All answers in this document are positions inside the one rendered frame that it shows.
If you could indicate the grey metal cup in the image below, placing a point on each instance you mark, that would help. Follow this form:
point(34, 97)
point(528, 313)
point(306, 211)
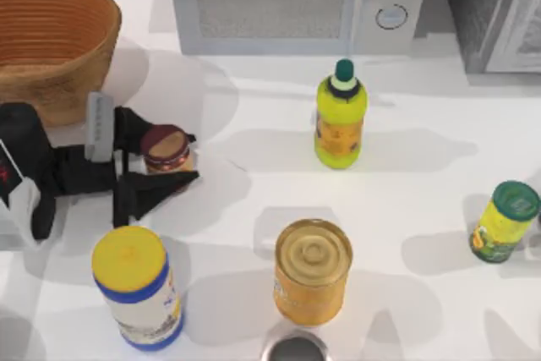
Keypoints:
point(296, 348)

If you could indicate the small jar with maroon lid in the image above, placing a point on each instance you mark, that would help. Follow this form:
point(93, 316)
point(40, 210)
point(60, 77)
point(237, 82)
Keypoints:
point(167, 151)

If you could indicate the white bottle with yellow lid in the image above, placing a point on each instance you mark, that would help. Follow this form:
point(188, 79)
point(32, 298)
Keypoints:
point(137, 289)

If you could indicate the yellow can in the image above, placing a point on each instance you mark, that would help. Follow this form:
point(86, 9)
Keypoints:
point(310, 276)

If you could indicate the yellow-green bottle with green cap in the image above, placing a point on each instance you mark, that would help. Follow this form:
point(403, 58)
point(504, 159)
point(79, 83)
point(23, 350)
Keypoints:
point(340, 124)

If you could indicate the grey cabinet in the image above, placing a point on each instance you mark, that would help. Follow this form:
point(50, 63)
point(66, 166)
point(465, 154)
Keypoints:
point(465, 6)

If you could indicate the pale grey cabinet door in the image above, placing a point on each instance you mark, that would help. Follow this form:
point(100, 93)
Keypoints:
point(517, 18)

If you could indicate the round microwave knob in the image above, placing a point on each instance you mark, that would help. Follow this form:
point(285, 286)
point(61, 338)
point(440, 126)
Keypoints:
point(392, 17)

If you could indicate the yellow-green can with green lid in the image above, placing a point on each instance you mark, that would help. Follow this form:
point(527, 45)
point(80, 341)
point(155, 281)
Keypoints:
point(503, 225)

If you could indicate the pale microwave oven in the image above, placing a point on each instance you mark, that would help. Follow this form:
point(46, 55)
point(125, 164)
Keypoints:
point(270, 1)

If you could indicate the pale grey rounded box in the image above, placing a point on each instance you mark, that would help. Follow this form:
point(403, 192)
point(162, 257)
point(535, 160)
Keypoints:
point(99, 128)

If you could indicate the brown wicker basket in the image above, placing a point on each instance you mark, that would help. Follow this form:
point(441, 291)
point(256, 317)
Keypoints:
point(50, 39)

